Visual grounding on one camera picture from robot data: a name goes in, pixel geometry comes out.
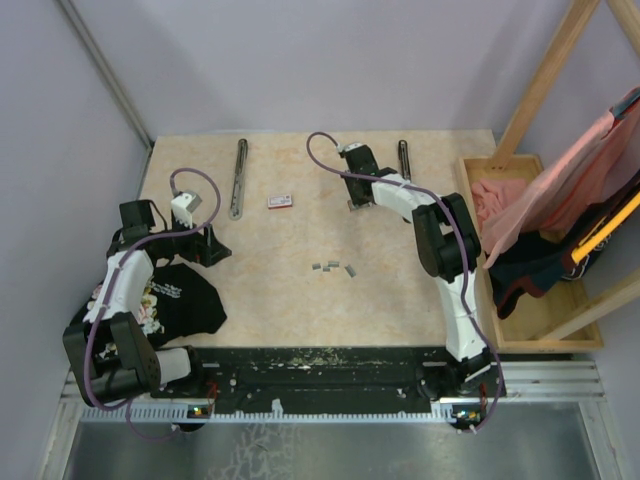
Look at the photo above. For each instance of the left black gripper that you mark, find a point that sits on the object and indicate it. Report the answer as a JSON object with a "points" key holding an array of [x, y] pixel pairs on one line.
{"points": [[206, 250]]}

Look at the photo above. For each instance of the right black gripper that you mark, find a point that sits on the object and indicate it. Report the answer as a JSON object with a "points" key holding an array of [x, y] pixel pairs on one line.
{"points": [[355, 200]]}

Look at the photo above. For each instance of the black silver stapler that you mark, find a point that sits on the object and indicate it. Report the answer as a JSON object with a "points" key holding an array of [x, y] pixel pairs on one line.
{"points": [[237, 199], [404, 160]]}

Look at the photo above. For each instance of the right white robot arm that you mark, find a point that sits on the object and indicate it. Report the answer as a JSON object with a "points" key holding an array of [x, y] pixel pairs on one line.
{"points": [[447, 246]]}

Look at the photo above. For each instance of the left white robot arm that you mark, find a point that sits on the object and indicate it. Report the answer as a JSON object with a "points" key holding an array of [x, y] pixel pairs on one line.
{"points": [[117, 343]]}

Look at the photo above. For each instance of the grey staple box tray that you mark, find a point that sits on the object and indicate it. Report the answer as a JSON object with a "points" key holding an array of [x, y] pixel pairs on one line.
{"points": [[355, 207]]}

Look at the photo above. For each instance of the black floral t-shirt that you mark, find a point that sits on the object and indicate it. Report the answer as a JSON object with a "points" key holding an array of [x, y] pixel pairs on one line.
{"points": [[178, 302]]}

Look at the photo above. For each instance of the red staple box sleeve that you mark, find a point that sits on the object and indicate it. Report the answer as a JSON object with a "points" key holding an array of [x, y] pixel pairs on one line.
{"points": [[280, 201]]}

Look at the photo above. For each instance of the pink cloth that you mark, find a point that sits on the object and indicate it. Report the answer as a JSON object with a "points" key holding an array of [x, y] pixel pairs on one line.
{"points": [[596, 165]]}

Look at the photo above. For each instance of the dark navy garment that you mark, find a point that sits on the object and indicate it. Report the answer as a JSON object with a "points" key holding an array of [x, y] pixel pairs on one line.
{"points": [[533, 265]]}

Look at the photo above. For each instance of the wooden tray box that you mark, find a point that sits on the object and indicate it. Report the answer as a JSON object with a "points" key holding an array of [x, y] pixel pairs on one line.
{"points": [[522, 331]]}

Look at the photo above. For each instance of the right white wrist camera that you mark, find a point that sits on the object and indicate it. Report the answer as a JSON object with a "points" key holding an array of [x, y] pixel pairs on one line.
{"points": [[344, 149]]}

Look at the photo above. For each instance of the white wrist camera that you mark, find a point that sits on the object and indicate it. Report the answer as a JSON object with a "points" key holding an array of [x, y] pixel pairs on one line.
{"points": [[344, 149], [183, 205]]}

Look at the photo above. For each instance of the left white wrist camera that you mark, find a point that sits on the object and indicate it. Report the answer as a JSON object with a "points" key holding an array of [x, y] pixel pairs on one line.
{"points": [[183, 205]]}

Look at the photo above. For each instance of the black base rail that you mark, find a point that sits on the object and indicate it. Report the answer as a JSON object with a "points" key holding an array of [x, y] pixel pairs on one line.
{"points": [[335, 380]]}

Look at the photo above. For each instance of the wooden rack frame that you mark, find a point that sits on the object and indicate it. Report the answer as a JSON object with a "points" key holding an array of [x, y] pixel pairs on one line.
{"points": [[564, 40]]}

